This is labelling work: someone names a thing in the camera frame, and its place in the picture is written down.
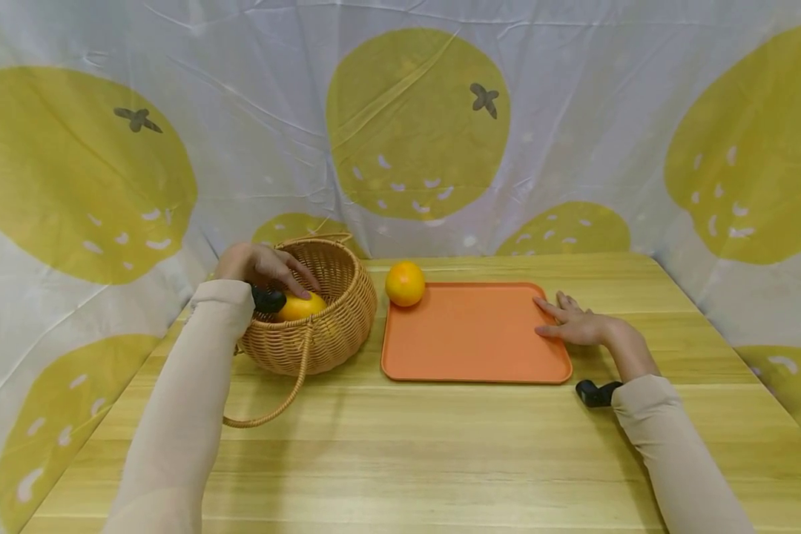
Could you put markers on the person's left hand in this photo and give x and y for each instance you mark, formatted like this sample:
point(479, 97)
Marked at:
point(253, 263)

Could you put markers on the person's right hand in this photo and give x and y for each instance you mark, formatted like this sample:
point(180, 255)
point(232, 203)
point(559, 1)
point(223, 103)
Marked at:
point(584, 326)

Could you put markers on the person's right index finger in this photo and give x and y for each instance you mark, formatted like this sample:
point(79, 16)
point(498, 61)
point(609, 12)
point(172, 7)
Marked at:
point(549, 308)

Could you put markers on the person's right thumb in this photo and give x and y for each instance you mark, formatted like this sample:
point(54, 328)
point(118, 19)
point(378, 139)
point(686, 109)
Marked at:
point(551, 331)

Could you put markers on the person's left fingers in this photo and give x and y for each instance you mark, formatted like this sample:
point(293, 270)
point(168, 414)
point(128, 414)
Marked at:
point(294, 276)

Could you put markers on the person's right fingers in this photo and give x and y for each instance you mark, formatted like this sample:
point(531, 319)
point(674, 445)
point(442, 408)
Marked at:
point(569, 302)

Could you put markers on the orange fruit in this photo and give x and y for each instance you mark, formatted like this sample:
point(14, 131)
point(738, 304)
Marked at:
point(405, 283)
point(302, 308)

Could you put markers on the person's left forearm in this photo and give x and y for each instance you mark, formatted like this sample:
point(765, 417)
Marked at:
point(187, 400)

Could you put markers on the person's right forearm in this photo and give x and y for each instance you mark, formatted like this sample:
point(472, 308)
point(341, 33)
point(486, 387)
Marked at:
point(667, 430)

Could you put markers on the black wrist band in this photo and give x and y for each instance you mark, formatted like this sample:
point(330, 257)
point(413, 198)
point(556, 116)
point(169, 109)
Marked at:
point(595, 393)
point(267, 300)

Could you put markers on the woven wicker basket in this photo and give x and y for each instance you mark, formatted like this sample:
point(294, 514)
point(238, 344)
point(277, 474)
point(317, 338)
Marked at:
point(334, 326)

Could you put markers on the orange plastic tray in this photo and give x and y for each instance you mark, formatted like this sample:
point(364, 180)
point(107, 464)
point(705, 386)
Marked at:
point(474, 334)

